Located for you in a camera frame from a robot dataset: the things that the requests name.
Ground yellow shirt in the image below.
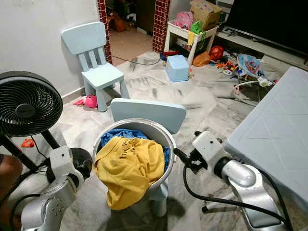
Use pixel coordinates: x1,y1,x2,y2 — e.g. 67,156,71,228
94,136,166,211

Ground white laundry basket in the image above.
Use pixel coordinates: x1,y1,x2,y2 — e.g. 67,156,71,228
92,118,176,198

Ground blue garment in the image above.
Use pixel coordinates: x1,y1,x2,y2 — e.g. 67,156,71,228
100,128,171,167

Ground light blue child chair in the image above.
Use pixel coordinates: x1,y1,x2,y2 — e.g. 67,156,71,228
61,22,129,112
110,98,187,215

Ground pink toy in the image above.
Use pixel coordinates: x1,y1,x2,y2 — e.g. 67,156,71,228
75,94,98,109

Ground light blue plastic stool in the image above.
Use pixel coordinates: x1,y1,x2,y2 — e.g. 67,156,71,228
165,54,191,82

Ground light grey folding table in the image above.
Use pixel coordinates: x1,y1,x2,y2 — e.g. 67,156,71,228
202,66,308,215

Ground orange bag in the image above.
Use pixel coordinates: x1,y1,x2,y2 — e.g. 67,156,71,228
192,51,211,67

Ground black standing fan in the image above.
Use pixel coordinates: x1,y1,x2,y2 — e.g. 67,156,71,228
0,71,73,174

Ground red ball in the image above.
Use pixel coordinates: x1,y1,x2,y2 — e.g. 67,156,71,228
209,45,225,61

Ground patterned blue baby bouncer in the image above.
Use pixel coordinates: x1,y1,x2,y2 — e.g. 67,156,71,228
233,53,282,99

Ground small white table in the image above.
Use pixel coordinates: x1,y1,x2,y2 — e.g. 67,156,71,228
165,20,219,65

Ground white television stand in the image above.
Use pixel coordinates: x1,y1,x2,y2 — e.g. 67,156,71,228
217,26,308,73

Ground pink bag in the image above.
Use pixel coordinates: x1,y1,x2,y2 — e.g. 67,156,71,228
175,11,194,30

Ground cardboard box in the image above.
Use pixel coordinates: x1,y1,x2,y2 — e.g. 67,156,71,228
189,0,222,30

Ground black television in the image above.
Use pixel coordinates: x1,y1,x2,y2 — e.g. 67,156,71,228
224,0,308,43

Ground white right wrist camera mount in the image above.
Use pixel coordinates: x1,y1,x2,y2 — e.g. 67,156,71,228
192,131,228,167

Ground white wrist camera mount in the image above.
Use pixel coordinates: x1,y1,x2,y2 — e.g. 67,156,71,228
192,131,228,167
49,146,77,180

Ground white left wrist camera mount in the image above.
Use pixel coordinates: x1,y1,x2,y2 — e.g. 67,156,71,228
49,146,77,180

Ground black left wrist camera cable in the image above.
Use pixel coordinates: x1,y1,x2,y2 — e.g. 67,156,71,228
0,166,51,203

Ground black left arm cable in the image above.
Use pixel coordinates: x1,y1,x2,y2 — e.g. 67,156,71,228
11,193,40,231

